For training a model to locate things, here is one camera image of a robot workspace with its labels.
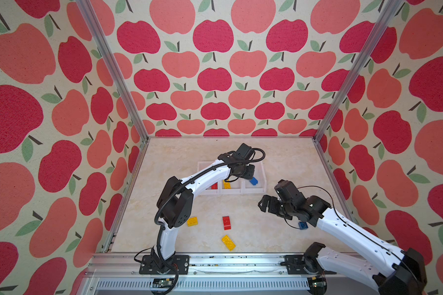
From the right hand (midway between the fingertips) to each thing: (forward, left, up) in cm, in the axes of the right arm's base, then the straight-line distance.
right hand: (269, 205), depth 79 cm
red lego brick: (+12, +26, -8) cm, 30 cm away
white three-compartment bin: (+13, +13, -8) cm, 20 cm away
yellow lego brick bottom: (-14, +17, -12) cm, 25 cm away
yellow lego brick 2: (-7, +35, -11) cm, 37 cm away
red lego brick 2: (-6, +18, -9) cm, 21 cm away
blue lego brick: (+19, +5, -12) cm, 24 cm away
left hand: (+14, +7, +2) cm, 16 cm away
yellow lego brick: (+14, +20, -10) cm, 27 cm away
